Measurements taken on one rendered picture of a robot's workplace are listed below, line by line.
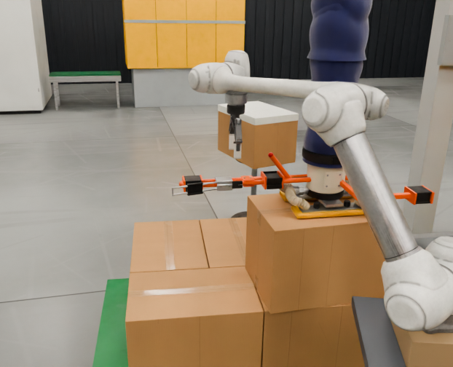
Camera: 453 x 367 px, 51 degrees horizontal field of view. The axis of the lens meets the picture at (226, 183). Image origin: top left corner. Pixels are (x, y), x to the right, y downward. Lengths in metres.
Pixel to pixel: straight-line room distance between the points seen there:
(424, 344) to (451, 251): 0.29
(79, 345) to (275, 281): 1.32
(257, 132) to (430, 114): 1.20
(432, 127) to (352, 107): 2.03
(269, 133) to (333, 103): 2.31
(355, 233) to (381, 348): 0.57
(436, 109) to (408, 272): 2.13
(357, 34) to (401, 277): 0.97
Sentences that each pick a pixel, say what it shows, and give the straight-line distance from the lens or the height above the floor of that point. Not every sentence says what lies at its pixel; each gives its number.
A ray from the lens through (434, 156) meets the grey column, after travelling 3.52.
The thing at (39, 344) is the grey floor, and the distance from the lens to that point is 3.01.
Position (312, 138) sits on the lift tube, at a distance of 2.05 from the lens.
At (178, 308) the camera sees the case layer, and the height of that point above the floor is 0.54.
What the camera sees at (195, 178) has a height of 1.10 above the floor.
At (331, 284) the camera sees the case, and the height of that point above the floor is 0.66.
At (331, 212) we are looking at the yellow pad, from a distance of 2.10.
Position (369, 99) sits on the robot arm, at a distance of 1.55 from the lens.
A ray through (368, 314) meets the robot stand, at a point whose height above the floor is 0.75.
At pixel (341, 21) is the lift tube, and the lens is 1.95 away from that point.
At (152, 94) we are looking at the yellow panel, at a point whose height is 0.24.
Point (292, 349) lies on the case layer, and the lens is 2.33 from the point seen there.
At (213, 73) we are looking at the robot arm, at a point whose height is 1.56.
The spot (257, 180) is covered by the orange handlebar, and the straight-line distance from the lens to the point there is 2.07.
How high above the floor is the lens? 1.79
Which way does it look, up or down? 20 degrees down
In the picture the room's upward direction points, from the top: 1 degrees clockwise
